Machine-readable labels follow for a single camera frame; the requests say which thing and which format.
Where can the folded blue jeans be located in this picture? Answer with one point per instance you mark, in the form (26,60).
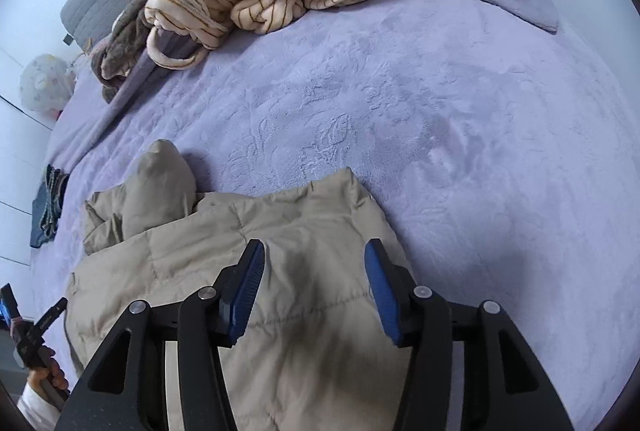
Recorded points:
(47,207)

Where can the purple embossed bed blanket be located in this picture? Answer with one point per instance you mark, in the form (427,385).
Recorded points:
(506,159)

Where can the beige puffer jacket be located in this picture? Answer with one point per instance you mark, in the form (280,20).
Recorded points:
(314,355)

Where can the brown fleece blanket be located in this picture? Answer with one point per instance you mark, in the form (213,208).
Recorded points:
(116,55)

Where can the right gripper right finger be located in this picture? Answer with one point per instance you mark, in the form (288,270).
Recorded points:
(504,387)

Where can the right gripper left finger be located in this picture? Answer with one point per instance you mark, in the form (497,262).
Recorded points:
(124,386)

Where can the white patterned plastic bag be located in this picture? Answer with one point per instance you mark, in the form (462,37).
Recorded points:
(47,84)

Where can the person's left hand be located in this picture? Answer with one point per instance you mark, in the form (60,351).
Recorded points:
(50,371)

